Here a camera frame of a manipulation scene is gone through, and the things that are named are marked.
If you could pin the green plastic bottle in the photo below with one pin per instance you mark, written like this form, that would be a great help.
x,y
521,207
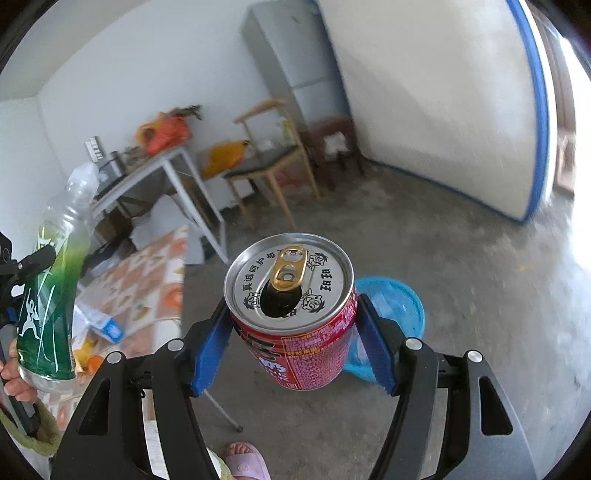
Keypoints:
x,y
44,352

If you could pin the patterned tablecloth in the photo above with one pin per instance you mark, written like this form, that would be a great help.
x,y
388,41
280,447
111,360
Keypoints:
x,y
143,293

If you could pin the person left hand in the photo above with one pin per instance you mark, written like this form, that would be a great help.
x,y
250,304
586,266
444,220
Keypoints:
x,y
15,386

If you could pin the grey refrigerator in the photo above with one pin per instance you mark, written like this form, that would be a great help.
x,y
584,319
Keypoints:
x,y
291,48

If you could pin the wooden armchair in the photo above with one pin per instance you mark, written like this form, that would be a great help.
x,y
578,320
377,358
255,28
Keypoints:
x,y
265,164

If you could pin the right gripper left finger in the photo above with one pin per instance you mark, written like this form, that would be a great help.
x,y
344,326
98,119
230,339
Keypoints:
x,y
105,438

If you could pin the yellow plastic bag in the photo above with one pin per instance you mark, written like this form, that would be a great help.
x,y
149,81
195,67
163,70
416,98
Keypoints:
x,y
225,156

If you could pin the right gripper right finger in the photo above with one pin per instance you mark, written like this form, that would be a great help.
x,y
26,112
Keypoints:
x,y
453,419

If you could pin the red plastic bag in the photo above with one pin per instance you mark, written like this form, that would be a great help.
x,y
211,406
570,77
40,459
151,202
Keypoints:
x,y
163,133

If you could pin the white mattress blue trim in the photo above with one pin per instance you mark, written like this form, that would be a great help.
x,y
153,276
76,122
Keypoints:
x,y
457,92

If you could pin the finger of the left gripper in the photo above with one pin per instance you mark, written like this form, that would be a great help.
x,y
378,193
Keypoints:
x,y
38,261

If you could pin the pink slipper foot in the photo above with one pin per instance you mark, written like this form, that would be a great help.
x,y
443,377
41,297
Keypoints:
x,y
245,462

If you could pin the dark wooden stool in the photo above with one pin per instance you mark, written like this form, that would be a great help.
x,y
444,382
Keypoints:
x,y
332,140

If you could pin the red milk drink can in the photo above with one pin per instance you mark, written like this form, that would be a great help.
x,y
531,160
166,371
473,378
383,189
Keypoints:
x,y
293,299

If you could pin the silver rice cooker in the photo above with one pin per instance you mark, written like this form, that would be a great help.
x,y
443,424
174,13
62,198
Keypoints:
x,y
111,171

